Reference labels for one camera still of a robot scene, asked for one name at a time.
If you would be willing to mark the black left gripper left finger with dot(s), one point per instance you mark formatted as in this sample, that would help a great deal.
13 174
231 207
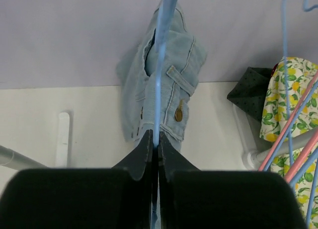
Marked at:
83 198

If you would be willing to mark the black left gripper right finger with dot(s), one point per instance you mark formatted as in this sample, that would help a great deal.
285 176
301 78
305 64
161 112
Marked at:
194 199

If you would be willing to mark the dark green dotted skirt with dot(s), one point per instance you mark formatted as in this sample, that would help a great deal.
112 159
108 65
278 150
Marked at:
250 91

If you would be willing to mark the lemon print skirt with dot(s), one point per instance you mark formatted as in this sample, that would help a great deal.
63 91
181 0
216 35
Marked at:
281 163

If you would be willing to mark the light blue denim skirt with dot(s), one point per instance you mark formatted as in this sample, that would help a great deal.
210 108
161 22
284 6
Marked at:
184 57

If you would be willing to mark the red polka dot skirt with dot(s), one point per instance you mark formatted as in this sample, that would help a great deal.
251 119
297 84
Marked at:
274 69

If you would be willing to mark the metal clothes rack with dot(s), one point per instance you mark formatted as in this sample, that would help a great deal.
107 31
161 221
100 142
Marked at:
251 157

